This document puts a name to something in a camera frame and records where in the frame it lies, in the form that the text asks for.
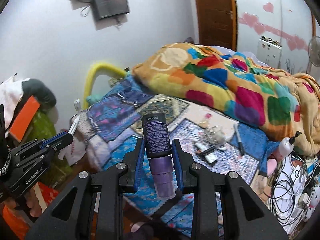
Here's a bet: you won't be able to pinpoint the pedestal fan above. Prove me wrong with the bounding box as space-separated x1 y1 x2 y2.
306 36 320 74

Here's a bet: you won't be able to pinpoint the white electrical switchboard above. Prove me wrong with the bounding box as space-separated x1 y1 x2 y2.
257 36 282 68

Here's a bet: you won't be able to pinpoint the pile of clothes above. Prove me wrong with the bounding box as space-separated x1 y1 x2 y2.
1 75 56 142

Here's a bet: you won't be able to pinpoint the colourful fleece blanket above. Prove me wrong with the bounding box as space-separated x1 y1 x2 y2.
132 43 319 156

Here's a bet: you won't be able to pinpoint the person's left hand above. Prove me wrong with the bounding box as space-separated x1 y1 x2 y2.
3 188 42 218

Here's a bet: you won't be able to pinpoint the black cosmetic box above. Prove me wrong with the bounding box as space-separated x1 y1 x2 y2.
194 141 218 164

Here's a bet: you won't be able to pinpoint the black box under television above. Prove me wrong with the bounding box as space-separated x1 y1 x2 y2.
91 0 130 21

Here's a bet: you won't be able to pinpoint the yellow foam bed rail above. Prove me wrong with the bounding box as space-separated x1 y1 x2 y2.
82 62 127 109

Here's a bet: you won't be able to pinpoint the brown wooden door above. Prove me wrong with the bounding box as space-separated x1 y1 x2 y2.
195 0 238 50

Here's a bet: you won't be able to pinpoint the patchwork blue bed sheet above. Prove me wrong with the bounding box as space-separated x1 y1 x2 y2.
71 74 281 238

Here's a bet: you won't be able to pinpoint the white earphones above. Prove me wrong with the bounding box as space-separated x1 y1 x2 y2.
200 126 226 150

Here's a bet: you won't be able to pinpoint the black purple cosmetic tube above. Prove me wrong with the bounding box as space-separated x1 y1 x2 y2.
142 113 175 200

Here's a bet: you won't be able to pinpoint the white pump lotion bottle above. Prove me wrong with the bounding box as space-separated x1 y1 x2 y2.
278 131 302 159

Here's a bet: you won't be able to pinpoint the black marker pen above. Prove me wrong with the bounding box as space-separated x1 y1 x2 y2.
234 124 245 157

